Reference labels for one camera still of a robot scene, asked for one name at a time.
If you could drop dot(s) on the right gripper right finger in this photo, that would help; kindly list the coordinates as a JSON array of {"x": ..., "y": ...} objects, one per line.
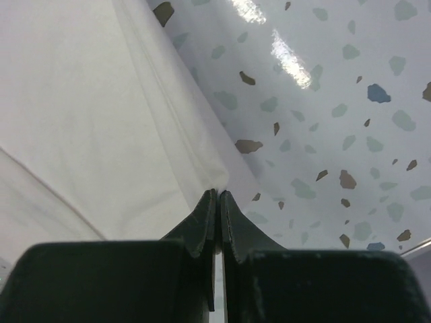
[{"x": 265, "y": 282}]

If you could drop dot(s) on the aluminium frame rail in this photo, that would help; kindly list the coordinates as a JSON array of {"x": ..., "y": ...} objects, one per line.
[{"x": 421, "y": 245}]

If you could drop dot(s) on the white t-shirt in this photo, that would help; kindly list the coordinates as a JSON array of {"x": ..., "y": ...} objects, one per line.
[{"x": 104, "y": 133}]

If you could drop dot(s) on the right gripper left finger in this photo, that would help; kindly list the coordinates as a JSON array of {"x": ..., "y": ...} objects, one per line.
[{"x": 165, "y": 280}]

